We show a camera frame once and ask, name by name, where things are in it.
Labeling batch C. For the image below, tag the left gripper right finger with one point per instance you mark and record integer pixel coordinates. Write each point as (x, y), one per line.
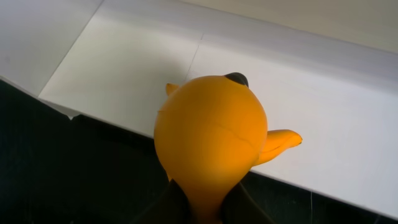
(241, 208)

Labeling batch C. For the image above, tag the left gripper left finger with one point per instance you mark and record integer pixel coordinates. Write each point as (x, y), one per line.
(169, 207)

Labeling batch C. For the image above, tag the yellow rubber duck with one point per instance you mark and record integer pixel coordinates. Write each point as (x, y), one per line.
(211, 130)

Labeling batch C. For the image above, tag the white shelf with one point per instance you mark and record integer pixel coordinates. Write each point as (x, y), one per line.
(124, 77)

